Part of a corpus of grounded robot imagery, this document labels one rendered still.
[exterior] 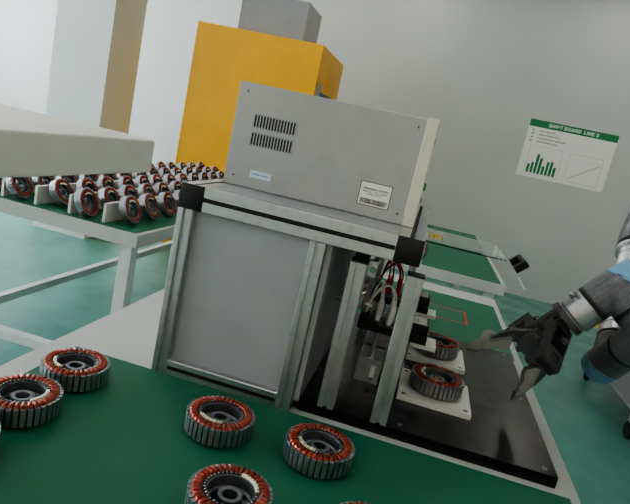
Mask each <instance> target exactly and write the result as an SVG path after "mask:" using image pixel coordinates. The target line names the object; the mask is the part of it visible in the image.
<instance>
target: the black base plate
mask: <svg viewBox="0 0 630 504"><path fill-rule="evenodd" d="M360 314H361V313H357V315H356V319H355V324H354V328H353V332H352V336H351V340H350V344H349V348H348V352H347V356H346V361H345V365H344V369H343V373H342V377H341V381H340V385H339V389H338V393H337V398H336V402H335V405H334V407H333V410H329V409H327V407H326V406H323V407H320V406H317V402H318V398H319V394H320V390H321V385H322V381H323V377H324V373H325V368H326V364H327V360H328V356H329V351H330V347H331V345H330V346H329V348H328V350H327V352H326V353H325V355H324V357H323V359H322V360H321V362H320V364H319V366H318V367H317V369H316V371H315V373H314V374H313V376H312V378H311V380H310V381H309V383H308V385H307V387H306V388H305V390H304V392H303V394H302V395H301V397H300V399H299V402H298V407H297V409H298V410H301V411H304V412H307V413H310V414H314V415H317V416H320V417H323V418H327V419H330V420H333V421H336V422H340V423H343V424H346V425H349V426H353V427H356V428H359V429H362V430H366V431H369V432H372V433H375V434H378V435H382V436H385V437H388V438H391V439H395V440H398V441H401V442H404V443H408V444H411V445H414V446H417V447H421V448H424V449H427V450H430V451H434V452H437V453H440V454H443V455H447V456H450V457H453V458H456V459H460V460H463V461H466V462H469V463H472V464H476V465H479V466H482V467H485V468H489V469H492V470H495V471H498V472H502V473H505V474H508V475H511V476H515V477H518V478H521V479H524V480H528V481H531V482H534V483H537V484H541V485H544V486H547V487H550V488H554V489H555V487H556V484H557V481H558V476H557V473H556V471H555V468H554V465H553V463H552V460H551V458H550V455H549V453H548V450H547V447H546V445H545V442H544V440H543V437H542V435H541V432H540V429H539V427H538V424H537V422H536V419H535V417H534V414H533V411H532V409H531V406H530V404H529V401H528V398H527V396H526V393H525V394H523V395H522V396H520V397H518V398H517V399H515V400H510V397H511V395H512V393H513V390H515V389H516V388H517V386H518V382H519V381H520V378H519V375H518V373H517V370H516V368H515V365H514V362H513V360H512V357H511V355H510V354H507V353H504V352H500V351H496V350H493V349H480V350H478V351H473V350H468V349H466V346H467V345H468V344H469V343H467V342H463V341H460V340H456V339H454V340H455V341H456V342H457V343H458V344H459V345H460V348H459V350H462V352H463V359H464V366H465V374H464V375H461V374H457V373H456V374H457V375H459V376H460V377H461V378H462V379H463V381H464V383H465V384H464V385H465V386H467V387H468V394H469V401H470V408H471V415H472V416H471V419H470V420H466V419H463V418H459V417H456V416H453V415H449V414H446V413H443V412H439V411H436V410H432V409H429V408H426V407H422V406H419V405H416V404H412V403H409V402H405V401H402V400H399V399H396V395H397V389H398V383H399V378H398V382H397V385H396V389H395V393H394V397H393V400H392V404H391V408H390V412H389V416H388V419H387V423H386V426H382V425H380V423H378V422H376V423H372V422H370V417H371V413H372V410H373V406H374V402H375V398H376V394H377V390H378V386H379V383H380V379H381V375H382V371H383V367H384V363H385V359H386V355H387V352H388V348H389V344H390V340H391V337H390V336H389V338H388V342H387V346H386V348H384V347H381V346H377V347H376V348H379V349H383V350H385V353H384V358H383V361H382V366H381V369H380V373H379V376H378V380H377V384H376V385H374V384H371V383H367V382H364V381H360V380H357V379H354V378H353V377H354V373H355V369H356V365H357V361H358V357H359V354H360V351H361V349H362V346H363V344H365V345H368V346H371V345H372V344H370V343H367V339H368V335H369V330H365V329H362V328H358V327H356V325H357V321H358V318H359V316H360Z"/></svg>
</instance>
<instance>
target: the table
mask: <svg viewBox="0 0 630 504"><path fill-rule="evenodd" d="M201 169H202V170H201ZM181 170H183V173H182V171H181ZM158 171H159V173H158ZM197 175H198V176H197ZM132 176H133V177H132ZM53 177H54V176H39V177H32V182H30V181H31V180H29V179H30V178H29V177H13V178H5V183H6V187H7V188H8V190H9V193H10V194H12V195H7V196H2V195H1V187H2V182H1V181H2V178H0V212H3V213H7V214H11V215H14V216H18V217H22V218H25V219H29V220H33V221H36V222H40V223H44V224H47V225H51V226H55V227H58V228H62V229H66V230H69V231H73V232H77V233H80V234H84V235H88V236H91V237H95V238H99V239H102V240H106V241H110V242H113V243H117V244H120V251H119V257H115V258H112V259H109V260H105V261H102V262H99V263H95V264H92V265H89V266H85V267H82V268H79V269H76V270H72V271H69V272H66V273H62V274H59V275H56V276H52V277H49V278H46V279H42V280H39V281H36V282H32V283H29V284H26V285H23V286H19V287H16V288H13V289H9V290H6V291H3V292H0V304H2V303H5V302H8V301H11V300H14V299H17V298H20V297H23V296H26V295H29V294H32V293H35V292H38V291H41V290H44V289H47V288H50V287H53V286H56V285H59V284H62V283H65V282H69V281H72V280H75V279H78V278H81V277H84V276H87V275H90V274H93V273H96V272H99V271H102V270H105V269H108V268H111V267H114V266H117V271H116V278H115V285H114V291H113V298H112V305H111V312H110V314H112V313H114V312H116V311H118V310H120V309H122V308H124V307H126V306H129V304H130V298H131V292H132V285H133V279H134V272H135V266H136V259H139V258H142V257H145V256H148V255H151V254H154V253H157V252H160V251H163V250H166V249H169V248H171V247H172V241H173V239H172V241H168V242H165V243H162V244H158V245H155V246H152V247H148V248H145V249H142V250H139V251H138V248H140V247H143V246H147V245H150V244H153V243H157V242H160V241H164V240H167V239H171V238H173V235H174V229H175V224H176V218H177V212H178V204H179V198H180V192H181V186H182V182H190V181H202V180H214V179H223V178H224V173H223V172H222V171H219V170H218V168H217V167H216V166H213V167H210V168H209V167H208V166H205V165H204V164H203V162H201V161H200V162H197V163H196V165H195V164H194V163H193V162H188V163H187V165H186V164H185V163H184V162H180V163H178V164H177V167H176V166H175V164H174V163H173V162H171V161H170V162H168V163H166V164H164V163H163V162H161V161H160V162H157V163H156V164H155V166H154V165H153V163H152V164H151V170H150V172H141V173H132V175H131V174H130V173H116V177H115V175H114V174H98V176H97V175H96V174H90V175H79V179H80V180H78V181H77V180H76V179H77V178H76V177H75V175H64V176H56V177H55V178H56V180H54V179H55V178H53ZM97 177H98V178H97ZM175 177H176V179H175ZM161 178H163V180H162V179H161ZM116 179H117V180H118V189H119V194H118V193H117V191H116V190H117V187H115V186H116V185H115V183H114V181H115V180H116ZM132 179H135V181H133V180H132ZM94 182H97V186H96V184H95V183H94ZM31 183H33V185H34V187H36V185H49V192H50V195H52V196H51V197H53V198H52V199H53V200H54V201H55V203H46V204H37V205H36V204H34V196H35V193H32V192H33V185H32V184H31ZM69 183H76V190H77V191H76V192H75V193H74V190H73V188H72V186H71V185H70V184H69ZM134 183H135V184H134ZM167 185H169V188H168V186H167ZM153 187H154V189H153ZM22 188H23V190H22V191H21V189H22ZM135 188H138V194H137V191H136V189H135ZM98 190H99V191H98ZM94 192H99V194H98V198H99V202H100V204H101V206H102V208H103V209H104V203H110V202H118V201H119V211H120V215H121V217H122V220H116V221H111V222H106V223H103V222H102V216H103V209H99V203H98V198H97V196H96V194H95V193H94ZM70 194H75V195H74V203H75V204H76V205H75V207H76V209H77V211H78V212H77V213H70V214H69V213H67V211H68V203H69V195H70ZM172 194H173V195H172ZM137 195H138V196H137ZM118 196H119V197H118ZM157 196H158V202H157V200H156V198H155V197H157ZM64 197H65V198H64ZM138 197H139V198H138ZM137 199H139V202H138V200H137ZM157 203H158V204H157ZM88 206H89V208H87V207H88ZM159 206H160V207H159ZM160 211H161V212H160ZM141 213H142V215H143V216H141ZM131 214H132V215H131ZM0 338H1V339H4V340H7V341H10V342H14V343H17V344H20V345H23V346H26V347H29V348H33V349H37V348H39V347H41V346H44V345H46V344H48V343H50V342H52V340H49V339H45V338H42V337H39V336H36V335H33V334H29V333H26V332H23V331H20V330H16V329H13V328H10V327H7V326H4V325H0Z"/></svg>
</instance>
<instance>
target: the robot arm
mask: <svg viewBox="0 0 630 504"><path fill-rule="evenodd" d="M615 257H616V259H617V262H616V265H614V266H612V267H611V268H609V269H606V270H605V271H604V272H603V273H601V274H600V275H598V276H597V277H595V278H594V279H592V280H591V281H589V282H588V283H586V284H585V285H583V286H582V287H580V288H579V289H578V290H576V291H574V292H570V293H569V295H568V296H567V297H565V298H564V299H562V300H561V303H562V304H560V303H558V302H556V303H555V304H553V305H552V306H553V309H552V310H550V311H549V312H547V313H546V314H544V315H542V316H541V317H539V316H535V317H532V316H531V315H530V313H529V312H527V313H526V314H524V315H523V316H521V317H520V318H518V319H517V320H515V321H514V322H512V323H511V324H509V325H508V328H506V329H504V330H502V331H501V332H499V333H496V332H494V331H493V330H484V331H483V332H482V334H481V337H480V338H478V339H476V340H474V341H472V342H471V343H469V344H468V345H467V346H466V349H468V350H473V351H478V350H480V349H490V348H500V349H508V348H509V347H510V345H511V344H512V343H513V342H517V346H516V347H515V348H516V351H517V352H522V353H523V354H524V355H525V361H526V363H528V362H529V361H530V362H529V364H528V366H525V367H524V368H523V369H522V372H521V375H520V381H519V382H518V386H517V388H516V389H515V390H513V393H512V395H511V397H510V400H515V399H517V398H518V397H520V396H522V395H523V394H525V393H526V392H528V391H529V390H530V389H531V388H532V387H533V386H535V385H536V384H537V383H538V382H539V381H540V380H542V379H543V378H544V377H545V375H546V374H547V375H549V376H551V375H554V374H558V373H559V372H560V369H561V366H562V363H563V360H564V357H565V354H566V351H567V348H568V345H569V343H570V340H571V337H572V333H571V332H570V331H569V330H572V331H573V333H574V334H575V335H576V336H578V335H579V334H581V333H583V332H582V330H584V331H586V332H587V331H588V330H590V329H591V328H593V327H595V326H596V325H598V324H599V327H598V331H597V334H596V338H595V342H594V345H593V347H592V349H589V350H588V351H587V352H586V353H585V354H584V355H583V357H582V359H581V366H582V369H583V371H584V373H585V374H586V376H587V377H588V378H589V379H591V380H592V381H593V382H596V383H598V384H609V383H611V382H613V381H615V380H619V379H621V378H622V376H624V375H625V374H627V373H629V372H630V212H629V214H628V215H627V217H626V219H625V221H624V224H623V226H622V229H621V232H620V235H619V238H618V241H617V244H616V247H615ZM536 317H539V318H538V319H536ZM522 318H523V319H522ZM520 319H521V320H520ZM519 320H520V321H519ZM517 321H518V322H517ZM516 322H517V323H516ZM514 323H515V324H514ZM513 324H514V325H513Z"/></svg>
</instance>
